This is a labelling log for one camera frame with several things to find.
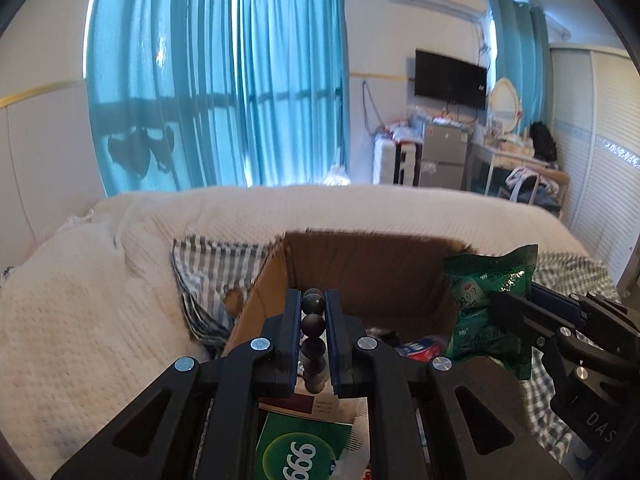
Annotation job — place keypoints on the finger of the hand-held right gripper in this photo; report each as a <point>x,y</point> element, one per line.
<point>525,322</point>
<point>557,302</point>

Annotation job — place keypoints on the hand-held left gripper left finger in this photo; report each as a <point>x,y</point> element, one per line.
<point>289,340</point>

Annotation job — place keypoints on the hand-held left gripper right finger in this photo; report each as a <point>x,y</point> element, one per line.
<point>334,340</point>

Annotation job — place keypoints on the green foil packet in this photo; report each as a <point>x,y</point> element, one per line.
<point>480,310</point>

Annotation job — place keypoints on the brown cardboard box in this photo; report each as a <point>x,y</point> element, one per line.
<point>365,280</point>

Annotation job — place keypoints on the plastic bag of cotton balls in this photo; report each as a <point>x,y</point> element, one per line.
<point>420,349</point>

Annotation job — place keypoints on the green white medicine box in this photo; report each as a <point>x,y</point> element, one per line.
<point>300,450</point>

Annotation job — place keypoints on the maroon white small box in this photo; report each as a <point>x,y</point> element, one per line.
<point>320,404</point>

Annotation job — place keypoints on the grey white checked sheet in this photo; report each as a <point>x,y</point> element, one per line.
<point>210,280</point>

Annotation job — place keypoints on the wooden chair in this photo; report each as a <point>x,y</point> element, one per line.
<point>560,177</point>

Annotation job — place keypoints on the white louvred wardrobe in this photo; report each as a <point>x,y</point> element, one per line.
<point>600,170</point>

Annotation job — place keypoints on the black backpack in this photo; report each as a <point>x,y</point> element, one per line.
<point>544,142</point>

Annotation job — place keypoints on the white desk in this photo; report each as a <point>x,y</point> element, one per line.
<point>492,155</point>

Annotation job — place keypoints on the clear plastic bag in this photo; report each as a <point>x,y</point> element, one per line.
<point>337,175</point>

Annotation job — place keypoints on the silver mini fridge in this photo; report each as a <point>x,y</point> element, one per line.
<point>442,157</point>

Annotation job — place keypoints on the white plastic drawer cabinet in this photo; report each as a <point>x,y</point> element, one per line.
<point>390,162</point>

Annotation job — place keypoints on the oval white mirror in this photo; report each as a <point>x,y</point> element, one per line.
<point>504,102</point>

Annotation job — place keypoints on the pile of plastic bags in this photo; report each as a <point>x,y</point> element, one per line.
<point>402,127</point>

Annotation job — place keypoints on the wide blue curtain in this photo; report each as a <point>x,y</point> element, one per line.
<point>160,60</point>

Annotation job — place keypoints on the black wall television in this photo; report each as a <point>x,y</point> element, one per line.
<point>450,80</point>

